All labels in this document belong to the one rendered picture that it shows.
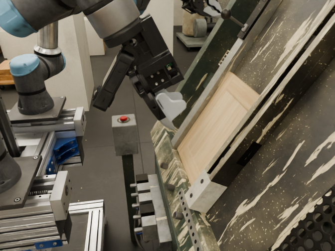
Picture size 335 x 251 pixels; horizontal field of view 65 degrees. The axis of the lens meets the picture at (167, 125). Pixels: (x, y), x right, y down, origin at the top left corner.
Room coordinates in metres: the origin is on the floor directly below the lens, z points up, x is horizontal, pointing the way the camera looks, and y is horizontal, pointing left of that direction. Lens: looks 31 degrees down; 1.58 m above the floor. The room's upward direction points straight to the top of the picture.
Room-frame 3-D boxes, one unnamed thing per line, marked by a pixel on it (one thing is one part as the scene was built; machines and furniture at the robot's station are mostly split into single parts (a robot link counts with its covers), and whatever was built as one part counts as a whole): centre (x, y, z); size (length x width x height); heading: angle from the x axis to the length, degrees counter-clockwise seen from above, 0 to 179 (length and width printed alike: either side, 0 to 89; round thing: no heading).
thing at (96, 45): (5.87, 1.70, 0.36); 0.58 x 0.45 x 0.72; 99
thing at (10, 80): (4.03, 2.41, 0.15); 0.61 x 0.51 x 0.31; 9
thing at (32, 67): (1.09, 0.60, 1.20); 0.13 x 0.12 x 0.14; 164
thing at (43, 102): (1.08, 0.60, 1.09); 0.15 x 0.15 x 0.10
